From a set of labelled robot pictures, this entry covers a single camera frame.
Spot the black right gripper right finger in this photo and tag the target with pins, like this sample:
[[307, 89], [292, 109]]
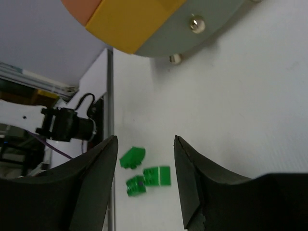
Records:
[[213, 198]]

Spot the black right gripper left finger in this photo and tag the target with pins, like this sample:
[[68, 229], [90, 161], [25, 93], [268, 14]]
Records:
[[70, 197]]

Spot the green square lego brick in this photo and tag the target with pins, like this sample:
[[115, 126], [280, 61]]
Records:
[[157, 176], [135, 186]]

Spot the green curved lego brick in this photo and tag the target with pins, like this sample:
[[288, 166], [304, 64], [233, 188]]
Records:
[[133, 157]]

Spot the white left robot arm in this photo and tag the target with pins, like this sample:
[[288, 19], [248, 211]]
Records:
[[59, 124]]

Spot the silver drawer knob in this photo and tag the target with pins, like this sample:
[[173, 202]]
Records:
[[197, 24]]

